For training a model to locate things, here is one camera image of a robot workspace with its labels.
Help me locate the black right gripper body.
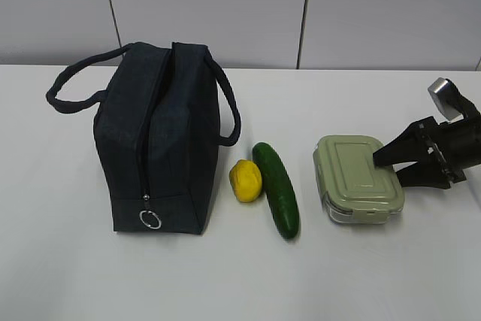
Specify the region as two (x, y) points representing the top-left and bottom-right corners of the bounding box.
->
(410, 115), (480, 183)

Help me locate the yellow lemon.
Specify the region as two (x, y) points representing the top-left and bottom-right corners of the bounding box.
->
(228, 159), (262, 203)

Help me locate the green cucumber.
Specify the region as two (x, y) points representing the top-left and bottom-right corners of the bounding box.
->
(253, 142), (300, 240)

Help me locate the dark navy fabric lunch bag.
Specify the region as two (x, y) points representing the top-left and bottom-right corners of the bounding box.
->
(46, 42), (241, 235)

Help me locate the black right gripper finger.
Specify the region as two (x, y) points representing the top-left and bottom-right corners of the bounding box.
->
(373, 125), (440, 168)
(396, 162), (451, 189)

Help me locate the glass container with green lid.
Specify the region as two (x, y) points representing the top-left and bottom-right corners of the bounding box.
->
(313, 135), (405, 224)

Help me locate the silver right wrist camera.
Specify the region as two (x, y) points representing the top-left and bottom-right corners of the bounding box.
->
(428, 77), (462, 121)

